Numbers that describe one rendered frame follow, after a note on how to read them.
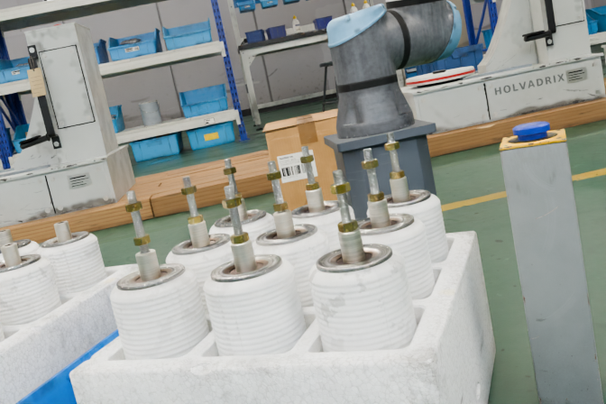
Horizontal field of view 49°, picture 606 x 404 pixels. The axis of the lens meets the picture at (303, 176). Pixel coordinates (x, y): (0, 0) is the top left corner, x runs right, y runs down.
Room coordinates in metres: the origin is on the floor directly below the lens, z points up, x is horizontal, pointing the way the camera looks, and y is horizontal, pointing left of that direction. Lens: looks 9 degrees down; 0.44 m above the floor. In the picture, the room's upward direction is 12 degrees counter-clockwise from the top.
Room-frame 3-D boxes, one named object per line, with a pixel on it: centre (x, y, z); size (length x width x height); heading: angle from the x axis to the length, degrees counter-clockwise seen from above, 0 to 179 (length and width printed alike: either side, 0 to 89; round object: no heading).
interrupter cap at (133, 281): (0.72, 0.19, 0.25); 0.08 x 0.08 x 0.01
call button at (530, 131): (0.75, -0.26, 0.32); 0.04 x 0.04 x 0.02
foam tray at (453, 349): (0.79, 0.03, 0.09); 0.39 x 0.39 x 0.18; 68
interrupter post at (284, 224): (0.79, 0.03, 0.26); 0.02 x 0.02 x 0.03
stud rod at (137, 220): (0.72, 0.19, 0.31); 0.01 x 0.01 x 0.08
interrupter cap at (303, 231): (0.79, 0.03, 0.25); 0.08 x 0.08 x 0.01
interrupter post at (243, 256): (0.68, 0.08, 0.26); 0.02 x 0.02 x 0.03
